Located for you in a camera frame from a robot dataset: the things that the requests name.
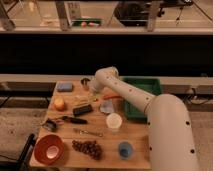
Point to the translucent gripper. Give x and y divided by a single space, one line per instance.
93 97

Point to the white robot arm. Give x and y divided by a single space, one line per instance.
171 141

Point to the small metal cup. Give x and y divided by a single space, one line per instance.
85 83

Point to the blue plastic cup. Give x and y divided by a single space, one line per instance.
125 150

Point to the grey-blue folded cloth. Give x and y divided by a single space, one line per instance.
107 107

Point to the black rectangular block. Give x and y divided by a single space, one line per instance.
82 110

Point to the blue sponge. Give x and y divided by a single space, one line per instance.
64 87

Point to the orange fruit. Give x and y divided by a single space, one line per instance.
59 104

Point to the bunch of dark grapes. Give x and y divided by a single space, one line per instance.
91 148

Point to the green plastic tray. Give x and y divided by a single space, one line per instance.
150 85

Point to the orange-red bowl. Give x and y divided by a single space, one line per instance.
48 149

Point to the black handled tool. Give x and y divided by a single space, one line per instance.
74 120

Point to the black chair frame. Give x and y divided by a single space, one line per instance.
30 142

